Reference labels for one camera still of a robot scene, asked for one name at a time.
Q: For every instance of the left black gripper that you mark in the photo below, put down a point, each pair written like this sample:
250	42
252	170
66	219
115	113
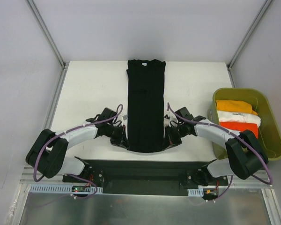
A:
118	137

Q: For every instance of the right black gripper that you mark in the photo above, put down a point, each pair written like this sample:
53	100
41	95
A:
172	136

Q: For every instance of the black t shirt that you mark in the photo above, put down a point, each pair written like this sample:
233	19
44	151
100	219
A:
145	127

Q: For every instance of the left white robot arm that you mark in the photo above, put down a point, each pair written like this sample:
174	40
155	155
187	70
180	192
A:
47	155

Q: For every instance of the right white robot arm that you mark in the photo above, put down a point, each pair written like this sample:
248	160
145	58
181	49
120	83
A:
245	156

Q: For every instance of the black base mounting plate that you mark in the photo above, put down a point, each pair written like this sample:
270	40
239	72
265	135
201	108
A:
144	177

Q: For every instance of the white rolled t shirt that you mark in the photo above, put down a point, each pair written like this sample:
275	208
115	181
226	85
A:
240	117

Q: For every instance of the yellow rolled t shirt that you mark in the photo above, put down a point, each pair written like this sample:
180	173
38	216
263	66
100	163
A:
234	106

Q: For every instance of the orange rolled t shirt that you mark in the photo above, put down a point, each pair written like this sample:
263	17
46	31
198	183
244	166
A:
240	126

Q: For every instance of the olive green plastic bin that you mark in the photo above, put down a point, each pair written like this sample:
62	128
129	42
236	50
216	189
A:
269	134

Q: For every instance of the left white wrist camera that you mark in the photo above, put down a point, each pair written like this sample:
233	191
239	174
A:
124	117

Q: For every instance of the right white cable duct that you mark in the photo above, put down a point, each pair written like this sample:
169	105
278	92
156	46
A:
199	192

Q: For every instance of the white cable duct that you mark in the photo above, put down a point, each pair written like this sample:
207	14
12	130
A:
199	192
64	189

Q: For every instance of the left aluminium corner post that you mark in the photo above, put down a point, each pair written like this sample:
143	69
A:
44	29

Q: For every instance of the aluminium corner post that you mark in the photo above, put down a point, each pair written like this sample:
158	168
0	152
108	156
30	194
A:
249	33
44	29

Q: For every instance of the left white cable duct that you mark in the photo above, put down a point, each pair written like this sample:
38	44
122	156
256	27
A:
64	189

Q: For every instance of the aluminium frame rail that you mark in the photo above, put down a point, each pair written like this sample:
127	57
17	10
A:
251	182

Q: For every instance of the right aluminium corner post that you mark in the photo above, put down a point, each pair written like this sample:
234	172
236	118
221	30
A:
249	33

